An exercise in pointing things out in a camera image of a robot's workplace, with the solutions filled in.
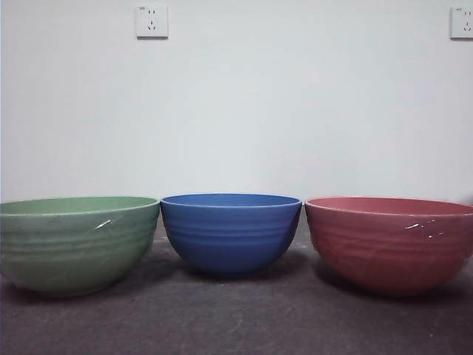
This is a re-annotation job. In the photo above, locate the blue ribbed bowl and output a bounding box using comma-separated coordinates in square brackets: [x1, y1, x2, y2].
[160, 193, 302, 280]

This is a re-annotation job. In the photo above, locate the white wall socket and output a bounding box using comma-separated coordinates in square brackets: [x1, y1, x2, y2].
[136, 4, 170, 41]
[449, 6, 473, 41]

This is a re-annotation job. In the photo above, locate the red ribbed bowl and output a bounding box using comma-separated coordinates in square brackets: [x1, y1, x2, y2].
[304, 196, 473, 298]

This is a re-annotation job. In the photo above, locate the green ribbed bowl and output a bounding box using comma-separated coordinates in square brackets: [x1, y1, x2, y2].
[0, 196, 160, 298]

